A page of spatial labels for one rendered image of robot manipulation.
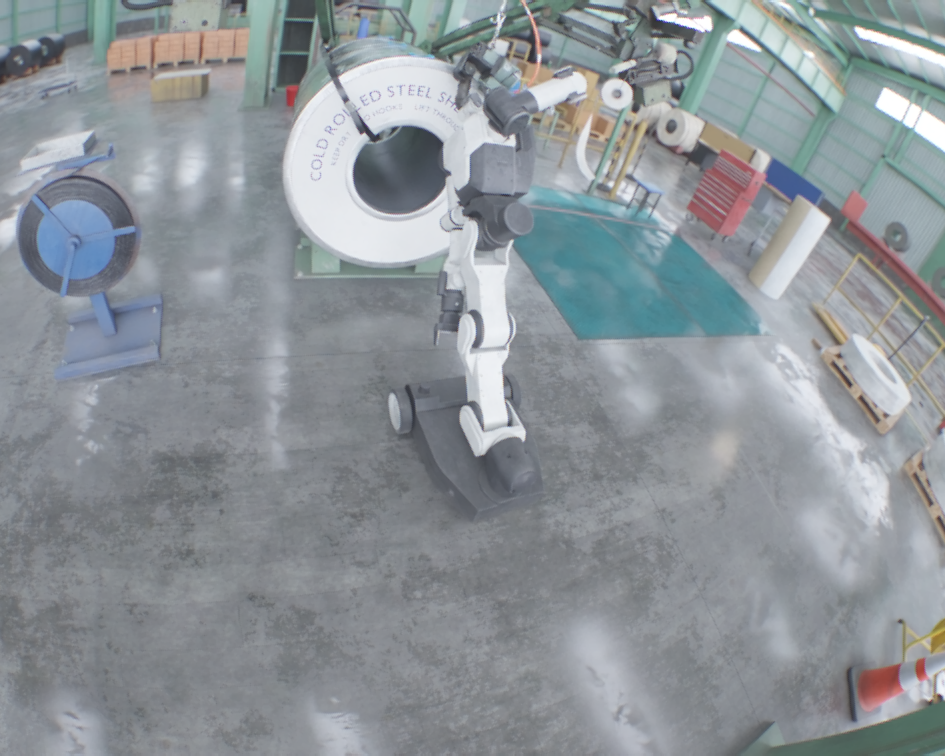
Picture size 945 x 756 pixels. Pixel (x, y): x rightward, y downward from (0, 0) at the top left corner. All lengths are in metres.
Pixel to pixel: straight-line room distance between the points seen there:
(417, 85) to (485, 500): 1.81
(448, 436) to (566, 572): 0.74
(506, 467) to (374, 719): 0.99
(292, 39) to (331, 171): 6.40
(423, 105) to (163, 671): 2.50
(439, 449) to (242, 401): 0.92
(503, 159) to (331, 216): 1.06
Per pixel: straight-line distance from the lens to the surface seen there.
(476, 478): 1.67
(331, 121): 2.14
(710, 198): 6.65
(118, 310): 2.73
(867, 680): 3.03
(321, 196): 2.27
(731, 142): 11.76
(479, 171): 1.55
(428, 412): 1.80
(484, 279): 1.56
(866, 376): 5.52
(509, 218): 1.41
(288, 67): 8.53
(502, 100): 1.54
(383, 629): 1.58
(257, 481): 1.80
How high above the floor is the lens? 1.55
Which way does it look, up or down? 44 degrees down
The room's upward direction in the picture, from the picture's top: 20 degrees clockwise
